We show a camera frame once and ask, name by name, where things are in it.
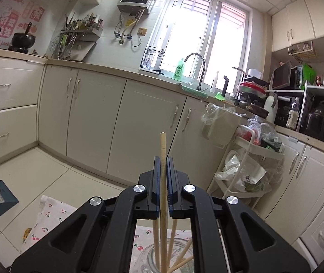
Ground bagged food pile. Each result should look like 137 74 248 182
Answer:
234 115 283 152

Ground slim white bottle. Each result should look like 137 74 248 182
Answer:
210 71 219 93

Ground clear glass jar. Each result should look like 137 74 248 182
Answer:
139 242 195 273

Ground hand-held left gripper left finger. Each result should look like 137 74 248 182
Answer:
10 156 160 273

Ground cream kitchen base cabinets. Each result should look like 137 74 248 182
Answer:
0 54 324 265

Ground white counter shelf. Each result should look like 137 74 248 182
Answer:
266 84 324 137

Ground stack of pans and dishes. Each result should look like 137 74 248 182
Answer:
232 67 270 118

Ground cherry print tablecloth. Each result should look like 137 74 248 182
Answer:
20 195 228 273

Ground bunch of wooden chopsticks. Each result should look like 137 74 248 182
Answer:
153 219 194 273

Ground cream hanging waste bin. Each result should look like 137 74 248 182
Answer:
202 102 243 148

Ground white jug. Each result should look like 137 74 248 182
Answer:
264 92 278 124

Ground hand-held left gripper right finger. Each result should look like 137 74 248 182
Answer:
166 156 312 273

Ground black rice cooker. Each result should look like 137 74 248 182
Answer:
301 101 324 143

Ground green bag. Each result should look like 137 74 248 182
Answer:
303 63 316 86

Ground single wooden chopstick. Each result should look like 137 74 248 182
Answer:
158 132 170 273

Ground white wire basket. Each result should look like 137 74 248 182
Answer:
288 41 319 63

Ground small grey monitor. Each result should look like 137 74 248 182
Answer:
270 61 292 90

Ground white framed window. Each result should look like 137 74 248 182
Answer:
139 0 250 94

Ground cream cutting board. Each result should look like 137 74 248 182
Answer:
69 41 97 61

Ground black microwave oven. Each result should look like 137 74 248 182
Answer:
290 65 305 90

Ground white trolley cart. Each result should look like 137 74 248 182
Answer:
207 134 286 208

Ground black wok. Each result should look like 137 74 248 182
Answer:
11 22 36 50

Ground green dish cloth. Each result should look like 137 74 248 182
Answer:
180 82 209 99

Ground cream wall cabinets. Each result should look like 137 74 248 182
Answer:
271 0 324 53

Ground clear oil bottle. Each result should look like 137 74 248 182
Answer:
286 97 301 131

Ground green dish soap bottle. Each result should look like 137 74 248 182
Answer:
173 58 184 79

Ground wall utensil rack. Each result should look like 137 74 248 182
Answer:
49 13 104 61

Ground white plastic bag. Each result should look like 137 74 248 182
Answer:
214 151 267 192

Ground water heater hoses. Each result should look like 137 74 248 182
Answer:
114 10 145 47

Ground black wire rack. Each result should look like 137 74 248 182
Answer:
142 45 165 70

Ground chrome kitchen faucet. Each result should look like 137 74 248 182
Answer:
184 53 208 91

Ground pink wall stickers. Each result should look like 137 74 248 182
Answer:
0 0 46 46

